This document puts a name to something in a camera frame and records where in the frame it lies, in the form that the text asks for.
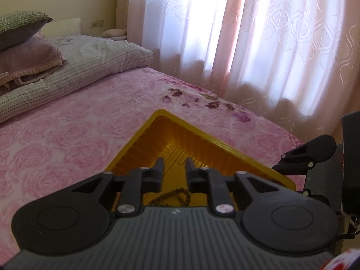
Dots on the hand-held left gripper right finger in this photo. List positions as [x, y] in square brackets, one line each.
[192, 174]

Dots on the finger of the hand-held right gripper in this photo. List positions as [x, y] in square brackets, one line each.
[298, 167]
[312, 194]

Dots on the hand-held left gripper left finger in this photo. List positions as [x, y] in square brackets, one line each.
[157, 174]

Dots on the yellow plastic tray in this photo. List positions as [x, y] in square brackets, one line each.
[180, 135]

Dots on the red patterned clothing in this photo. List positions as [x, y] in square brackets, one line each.
[343, 260]

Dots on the pink floral blanket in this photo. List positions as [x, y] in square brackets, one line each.
[70, 135]

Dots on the grey striped quilt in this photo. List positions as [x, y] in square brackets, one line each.
[84, 62]

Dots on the white patterned curtain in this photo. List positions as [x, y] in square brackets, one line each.
[253, 33]

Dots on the small pink cushion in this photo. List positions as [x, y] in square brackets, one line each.
[114, 33]

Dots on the pink pillow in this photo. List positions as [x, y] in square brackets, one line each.
[31, 53]

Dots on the green checked pillow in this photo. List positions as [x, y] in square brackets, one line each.
[17, 28]

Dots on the wall socket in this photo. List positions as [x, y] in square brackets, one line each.
[96, 23]

